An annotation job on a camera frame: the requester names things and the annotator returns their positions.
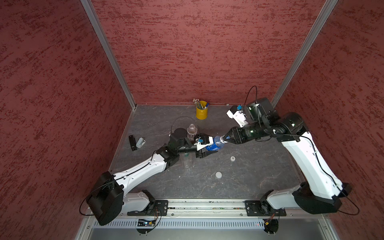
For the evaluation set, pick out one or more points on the black stapler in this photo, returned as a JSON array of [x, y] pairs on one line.
[[133, 143]]

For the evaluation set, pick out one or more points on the blue white bottle cap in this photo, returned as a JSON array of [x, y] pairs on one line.
[[222, 140]]

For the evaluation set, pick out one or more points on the clear bottle blue label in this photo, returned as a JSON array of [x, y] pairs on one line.
[[216, 145]]

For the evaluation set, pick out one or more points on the small clear bottle white label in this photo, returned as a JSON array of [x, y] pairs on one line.
[[192, 131]]

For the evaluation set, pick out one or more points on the aluminium mounting rail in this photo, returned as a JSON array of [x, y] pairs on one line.
[[216, 208]]

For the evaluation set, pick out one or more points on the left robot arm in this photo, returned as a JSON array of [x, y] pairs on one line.
[[112, 194]]

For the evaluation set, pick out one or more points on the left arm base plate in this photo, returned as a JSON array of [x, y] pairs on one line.
[[157, 207]]

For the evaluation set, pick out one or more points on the grey small stapler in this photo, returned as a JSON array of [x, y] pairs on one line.
[[140, 142]]

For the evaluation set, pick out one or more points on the yellow pencil cup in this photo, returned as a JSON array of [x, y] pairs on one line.
[[202, 114]]

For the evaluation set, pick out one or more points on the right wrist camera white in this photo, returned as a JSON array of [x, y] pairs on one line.
[[237, 113]]

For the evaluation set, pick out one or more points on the pencils bundle in cup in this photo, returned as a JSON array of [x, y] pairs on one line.
[[198, 104]]

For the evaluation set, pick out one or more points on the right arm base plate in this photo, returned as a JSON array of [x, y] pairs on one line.
[[262, 209]]

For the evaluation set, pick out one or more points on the clear bottle green label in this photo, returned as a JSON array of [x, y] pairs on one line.
[[187, 160]]

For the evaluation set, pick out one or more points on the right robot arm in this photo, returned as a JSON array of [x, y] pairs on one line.
[[322, 191]]

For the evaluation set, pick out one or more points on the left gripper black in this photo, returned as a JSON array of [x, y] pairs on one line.
[[199, 153]]

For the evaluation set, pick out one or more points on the perforated cable tray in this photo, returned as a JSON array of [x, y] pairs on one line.
[[205, 224]]

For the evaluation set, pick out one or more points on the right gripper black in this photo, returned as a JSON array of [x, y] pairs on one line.
[[238, 136]]

